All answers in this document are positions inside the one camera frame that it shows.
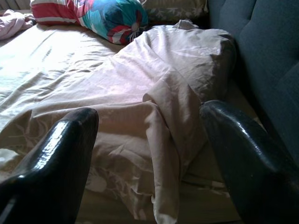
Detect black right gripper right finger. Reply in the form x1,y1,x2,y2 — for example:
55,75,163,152
200,100,299,224

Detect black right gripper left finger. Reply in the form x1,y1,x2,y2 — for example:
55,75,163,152
0,107,99,224

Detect pink cartoon print blanket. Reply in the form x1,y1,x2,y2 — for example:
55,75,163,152
0,9,36,39

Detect olive leaf print pillow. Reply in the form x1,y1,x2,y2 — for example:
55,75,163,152
140,0,208,23

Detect cream leaf print bed sheet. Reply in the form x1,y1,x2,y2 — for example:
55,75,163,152
0,23,264,224

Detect cream leaf print pillow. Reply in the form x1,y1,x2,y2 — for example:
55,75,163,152
30,20,237,222

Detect colourful floral bolster pillow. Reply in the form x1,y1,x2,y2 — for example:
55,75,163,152
30,0,149,45

